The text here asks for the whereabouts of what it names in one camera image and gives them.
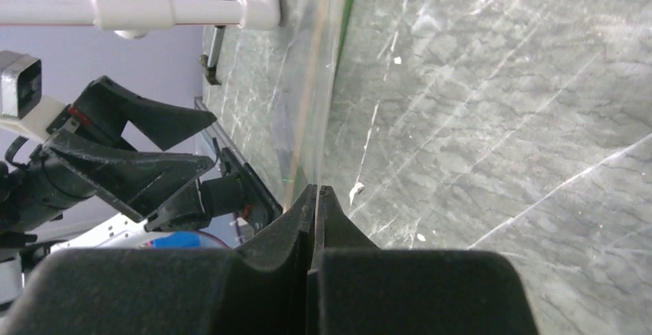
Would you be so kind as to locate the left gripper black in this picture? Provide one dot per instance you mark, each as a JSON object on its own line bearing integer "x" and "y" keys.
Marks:
{"x": 71, "y": 169}

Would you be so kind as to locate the wooden picture frame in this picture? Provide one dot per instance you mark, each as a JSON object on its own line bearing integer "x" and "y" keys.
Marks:
{"x": 301, "y": 100}

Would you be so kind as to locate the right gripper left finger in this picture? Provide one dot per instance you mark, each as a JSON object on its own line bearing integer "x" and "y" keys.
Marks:
{"x": 257, "y": 288}

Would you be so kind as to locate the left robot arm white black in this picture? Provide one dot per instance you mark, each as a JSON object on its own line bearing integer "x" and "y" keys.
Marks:
{"x": 109, "y": 143}

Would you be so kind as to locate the black handled hammer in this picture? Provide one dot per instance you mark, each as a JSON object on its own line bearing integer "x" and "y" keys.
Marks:
{"x": 209, "y": 61}

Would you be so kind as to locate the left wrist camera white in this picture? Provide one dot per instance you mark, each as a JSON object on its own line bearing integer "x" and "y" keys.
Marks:
{"x": 25, "y": 111}

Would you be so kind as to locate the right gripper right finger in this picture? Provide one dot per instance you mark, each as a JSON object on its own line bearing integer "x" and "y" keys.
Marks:
{"x": 355, "y": 287}

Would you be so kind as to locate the white pvc pipe stand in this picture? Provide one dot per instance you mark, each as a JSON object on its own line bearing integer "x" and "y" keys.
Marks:
{"x": 132, "y": 19}

